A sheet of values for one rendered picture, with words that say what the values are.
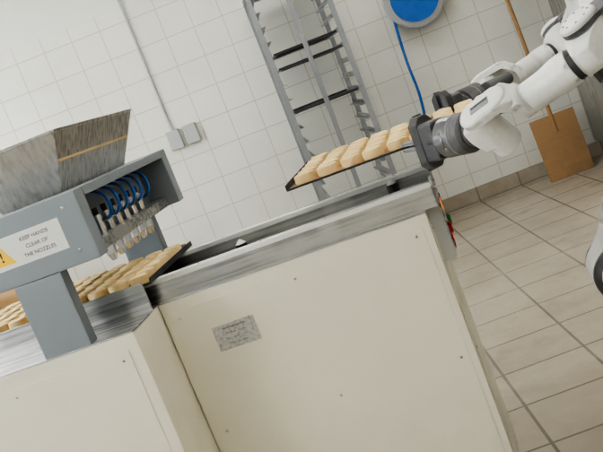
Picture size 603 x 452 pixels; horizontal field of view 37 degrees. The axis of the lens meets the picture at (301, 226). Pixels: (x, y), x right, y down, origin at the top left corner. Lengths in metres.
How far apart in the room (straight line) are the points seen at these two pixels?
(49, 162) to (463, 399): 1.12
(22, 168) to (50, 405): 0.55
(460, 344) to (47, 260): 0.97
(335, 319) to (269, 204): 4.08
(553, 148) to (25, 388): 4.52
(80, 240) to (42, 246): 0.09
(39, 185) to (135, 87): 4.08
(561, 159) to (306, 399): 4.14
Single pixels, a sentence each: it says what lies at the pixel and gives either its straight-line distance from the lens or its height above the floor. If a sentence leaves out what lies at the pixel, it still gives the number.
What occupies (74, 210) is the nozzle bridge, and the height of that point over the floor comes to 1.14.
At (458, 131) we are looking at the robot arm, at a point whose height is 1.01.
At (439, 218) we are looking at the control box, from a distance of 2.13.
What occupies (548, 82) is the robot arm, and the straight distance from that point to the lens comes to 1.77.
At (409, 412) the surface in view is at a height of 0.39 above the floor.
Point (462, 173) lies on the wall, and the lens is 6.28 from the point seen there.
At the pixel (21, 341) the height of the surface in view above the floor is 0.87.
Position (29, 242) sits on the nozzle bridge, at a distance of 2.08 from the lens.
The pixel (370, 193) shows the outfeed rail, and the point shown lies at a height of 0.88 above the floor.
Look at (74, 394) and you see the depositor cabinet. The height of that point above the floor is 0.74.
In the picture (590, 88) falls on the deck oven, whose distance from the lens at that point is 6.10.
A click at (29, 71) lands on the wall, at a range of 6.38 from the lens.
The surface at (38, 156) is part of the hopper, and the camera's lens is 2.14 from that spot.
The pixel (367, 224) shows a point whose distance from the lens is 2.10.
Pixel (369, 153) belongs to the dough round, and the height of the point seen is 1.01.
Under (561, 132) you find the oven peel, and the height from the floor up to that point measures 0.29.
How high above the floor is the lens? 1.22
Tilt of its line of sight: 9 degrees down
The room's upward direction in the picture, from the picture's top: 21 degrees counter-clockwise
